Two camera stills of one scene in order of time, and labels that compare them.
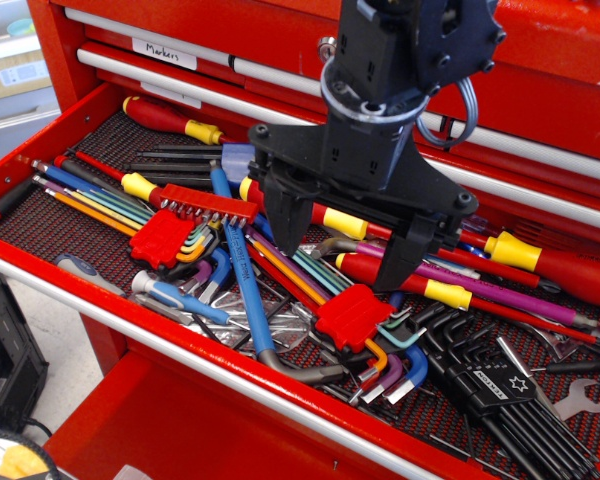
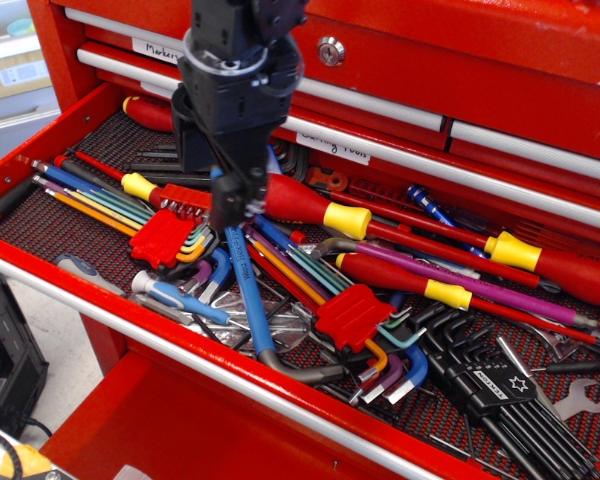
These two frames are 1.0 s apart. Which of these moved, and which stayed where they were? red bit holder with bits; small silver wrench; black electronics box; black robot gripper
Moved: black robot gripper
Stayed: small silver wrench; red bit holder with bits; black electronics box
